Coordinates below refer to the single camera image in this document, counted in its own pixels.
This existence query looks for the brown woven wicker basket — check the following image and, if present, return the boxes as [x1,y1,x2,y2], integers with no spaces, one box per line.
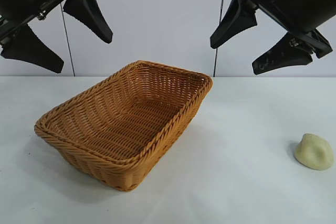
[34,60,214,193]

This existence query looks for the pale yellow egg yolk pastry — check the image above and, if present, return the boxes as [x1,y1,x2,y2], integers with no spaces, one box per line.
[293,133,334,172]

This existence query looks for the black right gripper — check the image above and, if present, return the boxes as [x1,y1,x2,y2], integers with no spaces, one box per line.
[209,0,336,76]

